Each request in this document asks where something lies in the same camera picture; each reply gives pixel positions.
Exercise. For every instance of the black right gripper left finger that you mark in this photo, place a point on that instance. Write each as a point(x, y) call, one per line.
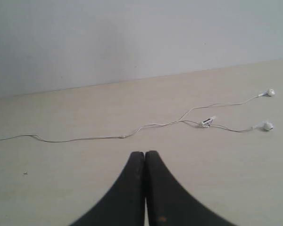
point(124, 203)

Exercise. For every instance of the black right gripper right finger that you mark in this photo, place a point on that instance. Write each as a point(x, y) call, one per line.
point(168, 203)

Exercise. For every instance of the white wired earphones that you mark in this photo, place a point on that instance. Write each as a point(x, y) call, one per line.
point(265, 126)

